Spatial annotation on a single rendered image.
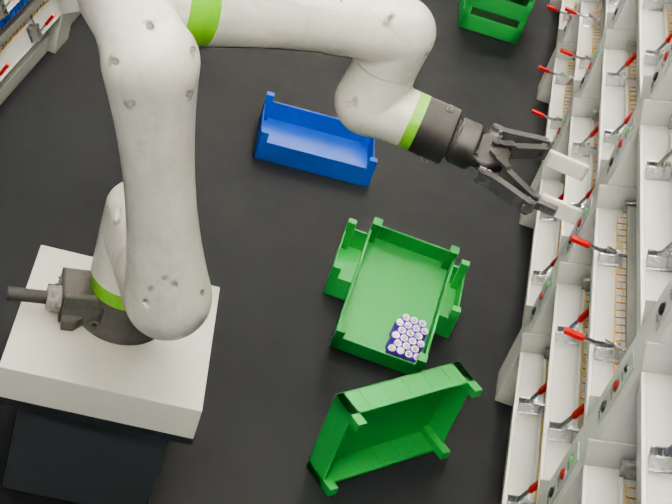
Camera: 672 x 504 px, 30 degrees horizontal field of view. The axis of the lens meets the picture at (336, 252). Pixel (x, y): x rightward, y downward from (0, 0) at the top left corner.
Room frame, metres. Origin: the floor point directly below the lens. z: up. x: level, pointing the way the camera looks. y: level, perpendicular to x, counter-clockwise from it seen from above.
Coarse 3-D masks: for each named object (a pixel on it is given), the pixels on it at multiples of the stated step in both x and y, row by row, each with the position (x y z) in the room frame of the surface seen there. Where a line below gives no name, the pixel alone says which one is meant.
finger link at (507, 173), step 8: (496, 152) 1.70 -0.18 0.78; (496, 160) 1.69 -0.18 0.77; (504, 160) 1.69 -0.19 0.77; (504, 168) 1.68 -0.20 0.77; (504, 176) 1.68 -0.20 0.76; (512, 176) 1.67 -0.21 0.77; (512, 184) 1.67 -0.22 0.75; (520, 184) 1.66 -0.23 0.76; (528, 192) 1.65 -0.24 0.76; (536, 200) 1.64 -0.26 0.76
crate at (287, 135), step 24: (264, 120) 2.79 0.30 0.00; (288, 120) 2.82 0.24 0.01; (312, 120) 2.84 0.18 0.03; (336, 120) 2.85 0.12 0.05; (264, 144) 2.62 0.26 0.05; (288, 144) 2.73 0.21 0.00; (312, 144) 2.77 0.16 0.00; (336, 144) 2.81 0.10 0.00; (360, 144) 2.85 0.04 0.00; (312, 168) 2.65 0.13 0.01; (336, 168) 2.66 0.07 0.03; (360, 168) 2.67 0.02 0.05
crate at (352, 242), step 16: (352, 224) 2.39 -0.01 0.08; (352, 240) 2.40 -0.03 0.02; (336, 256) 2.28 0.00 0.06; (352, 256) 2.37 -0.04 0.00; (336, 272) 2.21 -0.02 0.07; (352, 272) 2.31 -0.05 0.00; (464, 272) 2.39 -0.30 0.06; (336, 288) 2.21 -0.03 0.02; (448, 288) 2.38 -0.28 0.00; (448, 304) 2.33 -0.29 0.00; (448, 320) 2.21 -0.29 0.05; (448, 336) 2.21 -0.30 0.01
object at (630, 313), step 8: (632, 208) 2.04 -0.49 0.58; (632, 216) 2.01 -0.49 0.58; (624, 224) 2.00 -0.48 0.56; (632, 224) 1.98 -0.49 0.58; (632, 232) 1.95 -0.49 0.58; (616, 240) 1.95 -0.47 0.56; (632, 240) 1.93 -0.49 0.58; (616, 248) 1.92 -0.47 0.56; (624, 248) 1.92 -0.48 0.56; (632, 248) 1.90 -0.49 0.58; (632, 256) 1.88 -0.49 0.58; (632, 264) 1.85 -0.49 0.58; (616, 272) 1.84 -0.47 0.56; (632, 272) 1.83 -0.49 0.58; (616, 280) 1.82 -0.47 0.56; (632, 280) 1.81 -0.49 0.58; (616, 288) 1.80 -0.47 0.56; (624, 288) 1.79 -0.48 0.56; (632, 288) 1.78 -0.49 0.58; (624, 296) 1.77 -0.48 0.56; (632, 296) 1.76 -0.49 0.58; (632, 304) 1.74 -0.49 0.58; (632, 312) 1.71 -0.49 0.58; (632, 320) 1.69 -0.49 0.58; (632, 328) 1.67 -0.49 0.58; (632, 336) 1.65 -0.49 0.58
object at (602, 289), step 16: (608, 192) 2.06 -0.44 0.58; (624, 192) 2.06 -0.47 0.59; (608, 208) 2.06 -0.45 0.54; (624, 208) 2.05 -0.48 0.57; (608, 224) 2.01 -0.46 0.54; (608, 240) 1.96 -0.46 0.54; (592, 256) 1.94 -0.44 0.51; (592, 272) 1.87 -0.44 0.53; (608, 272) 1.85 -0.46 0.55; (592, 288) 1.80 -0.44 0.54; (608, 288) 1.81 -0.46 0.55; (592, 304) 1.75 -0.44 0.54; (608, 304) 1.76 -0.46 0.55; (592, 320) 1.71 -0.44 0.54; (608, 320) 1.72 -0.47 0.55; (592, 336) 1.67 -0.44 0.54; (608, 336) 1.67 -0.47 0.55; (592, 352) 1.63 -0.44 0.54; (592, 368) 1.59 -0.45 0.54; (608, 368) 1.59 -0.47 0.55; (592, 384) 1.55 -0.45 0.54; (592, 400) 1.46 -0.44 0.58
